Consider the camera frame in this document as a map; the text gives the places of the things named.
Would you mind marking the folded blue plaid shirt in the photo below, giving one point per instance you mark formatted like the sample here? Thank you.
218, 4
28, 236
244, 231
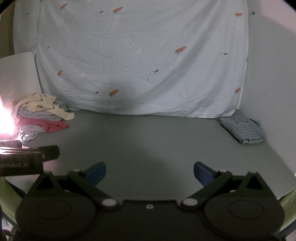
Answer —
245, 131

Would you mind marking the cream long-sleeved shirt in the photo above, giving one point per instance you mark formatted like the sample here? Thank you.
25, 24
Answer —
37, 102

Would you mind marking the carrot-printed pale bed sheet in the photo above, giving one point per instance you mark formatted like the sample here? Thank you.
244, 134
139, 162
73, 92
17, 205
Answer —
143, 58

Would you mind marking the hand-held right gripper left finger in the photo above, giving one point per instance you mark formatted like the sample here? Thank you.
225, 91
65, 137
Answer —
97, 173

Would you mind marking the green cloth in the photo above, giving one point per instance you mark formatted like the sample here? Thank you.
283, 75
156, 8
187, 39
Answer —
7, 193
289, 205

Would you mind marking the light blue printed garment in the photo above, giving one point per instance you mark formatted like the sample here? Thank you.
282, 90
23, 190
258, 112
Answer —
29, 131

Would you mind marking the grey-blue garment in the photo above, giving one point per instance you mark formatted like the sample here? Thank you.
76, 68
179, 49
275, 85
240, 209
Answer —
34, 114

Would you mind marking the red striped garment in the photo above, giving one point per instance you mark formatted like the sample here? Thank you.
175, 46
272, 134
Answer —
47, 126

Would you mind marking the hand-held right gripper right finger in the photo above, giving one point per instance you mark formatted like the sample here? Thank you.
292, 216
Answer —
203, 174

